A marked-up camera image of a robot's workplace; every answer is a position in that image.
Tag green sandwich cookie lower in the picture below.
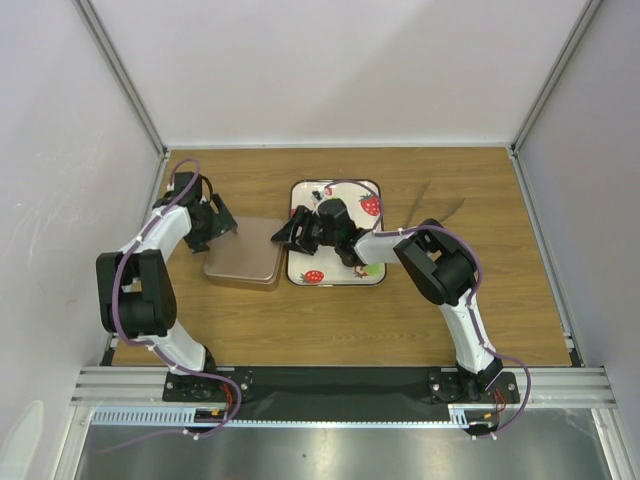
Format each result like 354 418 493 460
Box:
365 264 384 276

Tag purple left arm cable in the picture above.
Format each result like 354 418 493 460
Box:
97 158 244 446

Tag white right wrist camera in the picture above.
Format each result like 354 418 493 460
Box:
311 185 333 204

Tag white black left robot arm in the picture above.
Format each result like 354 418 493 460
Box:
96 172 237 405

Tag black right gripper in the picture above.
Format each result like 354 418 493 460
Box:
270 206 339 257

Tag white strawberry print tray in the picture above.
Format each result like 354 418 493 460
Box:
286 179 387 287

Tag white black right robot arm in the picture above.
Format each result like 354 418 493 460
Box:
271 199 503 402

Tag aluminium frame post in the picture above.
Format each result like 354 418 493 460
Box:
510 0 604 155
72 0 168 159

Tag aluminium frame post left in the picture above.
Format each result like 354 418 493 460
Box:
72 0 168 159

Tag aluminium frame post right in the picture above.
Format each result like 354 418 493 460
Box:
510 0 604 155

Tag rose gold tin lid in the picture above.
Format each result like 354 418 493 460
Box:
203 217 284 278

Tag rose gold cookie tin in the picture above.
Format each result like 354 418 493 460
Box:
204 272 280 292

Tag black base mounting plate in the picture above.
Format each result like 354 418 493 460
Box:
162 364 521 421

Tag steel slotted serving tongs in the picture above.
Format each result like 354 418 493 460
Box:
403 180 465 228

